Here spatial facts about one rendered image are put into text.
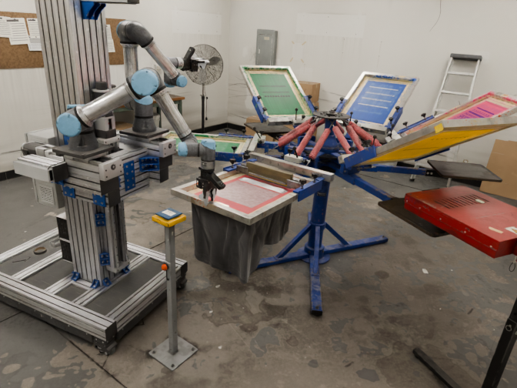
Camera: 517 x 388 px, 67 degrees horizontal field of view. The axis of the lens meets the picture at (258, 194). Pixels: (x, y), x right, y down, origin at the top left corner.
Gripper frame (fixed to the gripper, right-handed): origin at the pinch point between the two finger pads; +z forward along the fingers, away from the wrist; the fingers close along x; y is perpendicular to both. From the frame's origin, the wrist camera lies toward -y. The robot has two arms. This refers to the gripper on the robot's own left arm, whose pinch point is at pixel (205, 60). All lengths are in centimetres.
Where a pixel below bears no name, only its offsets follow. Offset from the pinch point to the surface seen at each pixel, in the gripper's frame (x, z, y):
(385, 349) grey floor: 182, 35, 144
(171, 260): 92, -76, 87
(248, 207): 105, -36, 57
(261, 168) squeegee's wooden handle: 75, -1, 53
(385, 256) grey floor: 117, 140, 153
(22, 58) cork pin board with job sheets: -298, -53, 67
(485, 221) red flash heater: 201, 30, 30
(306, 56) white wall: -220, 358, 44
